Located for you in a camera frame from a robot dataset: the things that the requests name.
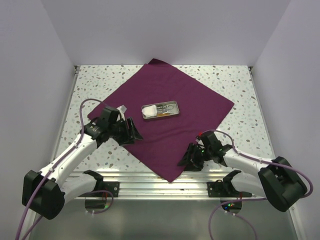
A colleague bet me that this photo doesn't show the steel surgical scissors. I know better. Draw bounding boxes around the steel surgical scissors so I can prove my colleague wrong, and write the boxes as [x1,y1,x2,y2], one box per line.
[156,104,174,112]

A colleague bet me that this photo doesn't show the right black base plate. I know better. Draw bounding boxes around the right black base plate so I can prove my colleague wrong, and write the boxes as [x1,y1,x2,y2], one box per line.
[206,180,252,198]

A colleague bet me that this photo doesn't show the purple cloth mat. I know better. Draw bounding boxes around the purple cloth mat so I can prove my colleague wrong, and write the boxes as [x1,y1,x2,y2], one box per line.
[88,58,234,183]

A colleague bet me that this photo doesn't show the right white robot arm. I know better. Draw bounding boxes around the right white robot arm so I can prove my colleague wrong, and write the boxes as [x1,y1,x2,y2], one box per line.
[178,130,308,212]

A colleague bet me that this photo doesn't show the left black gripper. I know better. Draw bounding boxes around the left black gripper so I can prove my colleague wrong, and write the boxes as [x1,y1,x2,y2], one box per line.
[108,116,143,146]

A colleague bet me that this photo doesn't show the white gauze pad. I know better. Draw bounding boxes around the white gauze pad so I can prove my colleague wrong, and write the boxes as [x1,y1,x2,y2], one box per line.
[141,105,157,118]

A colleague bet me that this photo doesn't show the orange tape strip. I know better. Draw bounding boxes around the orange tape strip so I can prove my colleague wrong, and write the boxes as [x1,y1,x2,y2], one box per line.
[156,111,172,117]

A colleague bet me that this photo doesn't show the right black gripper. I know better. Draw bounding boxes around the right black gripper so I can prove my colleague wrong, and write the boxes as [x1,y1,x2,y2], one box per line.
[177,142,212,172]

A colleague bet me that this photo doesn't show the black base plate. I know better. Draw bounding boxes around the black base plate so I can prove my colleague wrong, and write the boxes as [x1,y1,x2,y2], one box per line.
[206,180,252,198]
[82,181,120,198]

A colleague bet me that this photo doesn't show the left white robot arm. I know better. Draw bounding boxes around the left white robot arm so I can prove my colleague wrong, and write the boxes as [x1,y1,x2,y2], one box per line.
[22,105,143,220]

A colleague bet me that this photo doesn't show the stainless steel instrument tray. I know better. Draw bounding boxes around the stainless steel instrument tray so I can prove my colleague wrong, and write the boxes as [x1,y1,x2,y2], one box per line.
[141,101,180,120]

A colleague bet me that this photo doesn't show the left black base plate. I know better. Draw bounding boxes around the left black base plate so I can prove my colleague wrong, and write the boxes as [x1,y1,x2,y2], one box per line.
[82,181,120,198]

